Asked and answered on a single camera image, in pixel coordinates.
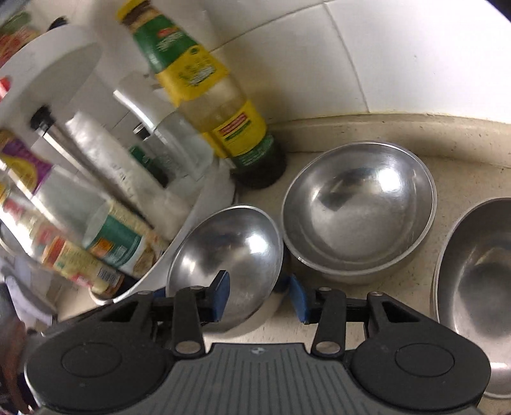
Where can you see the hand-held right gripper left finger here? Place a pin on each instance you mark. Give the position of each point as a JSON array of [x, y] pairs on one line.
[[218, 297]]

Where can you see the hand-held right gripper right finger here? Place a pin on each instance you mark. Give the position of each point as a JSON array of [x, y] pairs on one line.
[[299, 299]]

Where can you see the stainless steel bowl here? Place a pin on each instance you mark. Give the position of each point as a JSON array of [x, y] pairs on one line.
[[479, 287], [239, 247], [359, 207]]

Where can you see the purple label sauce bottle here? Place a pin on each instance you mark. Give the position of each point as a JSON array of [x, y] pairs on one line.
[[115, 239]]

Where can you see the yellow cap vinegar bottle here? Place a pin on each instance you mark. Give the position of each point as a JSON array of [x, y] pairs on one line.
[[72, 263]]

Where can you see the green yellow label bottle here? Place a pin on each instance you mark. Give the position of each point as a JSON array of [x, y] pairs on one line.
[[207, 91]]

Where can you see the white two-tier rotating rack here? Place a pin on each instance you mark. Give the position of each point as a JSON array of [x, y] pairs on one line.
[[60, 60]]

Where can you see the red snack packet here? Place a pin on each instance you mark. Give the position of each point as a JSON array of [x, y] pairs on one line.
[[10, 46]]

